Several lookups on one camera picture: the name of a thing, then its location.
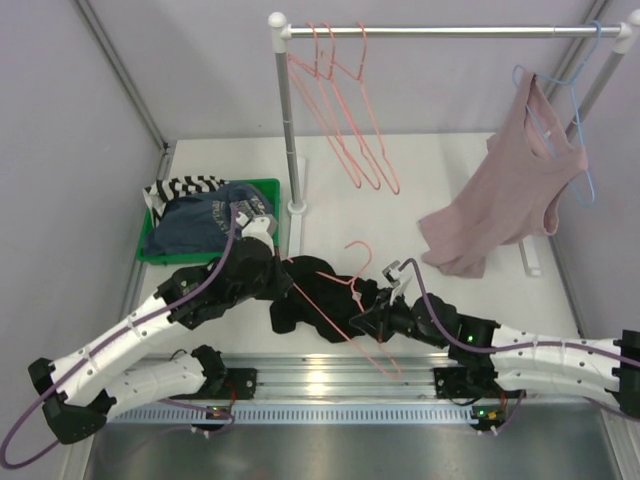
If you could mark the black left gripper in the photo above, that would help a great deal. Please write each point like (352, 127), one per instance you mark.
(279, 279)

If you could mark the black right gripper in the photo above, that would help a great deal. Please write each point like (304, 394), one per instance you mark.
(371, 321)

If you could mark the black tank top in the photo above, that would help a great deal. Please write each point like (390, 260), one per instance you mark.
(322, 299)

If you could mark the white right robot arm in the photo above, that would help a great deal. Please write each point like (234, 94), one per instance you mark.
(494, 355)

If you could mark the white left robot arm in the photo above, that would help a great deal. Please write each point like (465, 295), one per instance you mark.
(88, 388)

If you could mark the pink tank top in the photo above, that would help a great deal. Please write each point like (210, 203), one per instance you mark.
(513, 194)

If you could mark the navy blue printed shirt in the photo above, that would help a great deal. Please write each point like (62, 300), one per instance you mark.
(195, 225)

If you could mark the green plastic bin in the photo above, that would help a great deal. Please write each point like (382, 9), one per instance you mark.
(272, 192)

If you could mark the black white striped shirt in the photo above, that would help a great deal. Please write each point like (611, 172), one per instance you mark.
(158, 195)

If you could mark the silver clothes rack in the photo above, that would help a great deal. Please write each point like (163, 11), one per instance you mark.
(282, 32)

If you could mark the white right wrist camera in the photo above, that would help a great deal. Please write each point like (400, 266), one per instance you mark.
(398, 280)

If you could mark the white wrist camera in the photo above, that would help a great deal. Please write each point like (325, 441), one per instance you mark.
(398, 280)
(259, 227)

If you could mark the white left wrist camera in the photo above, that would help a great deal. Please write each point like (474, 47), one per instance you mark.
(259, 227)

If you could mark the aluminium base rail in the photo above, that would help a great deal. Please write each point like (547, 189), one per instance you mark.
(336, 378)

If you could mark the white slotted cable duct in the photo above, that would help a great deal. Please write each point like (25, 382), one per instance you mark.
(318, 414)

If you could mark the blue wire hanger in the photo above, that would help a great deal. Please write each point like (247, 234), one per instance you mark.
(575, 110)

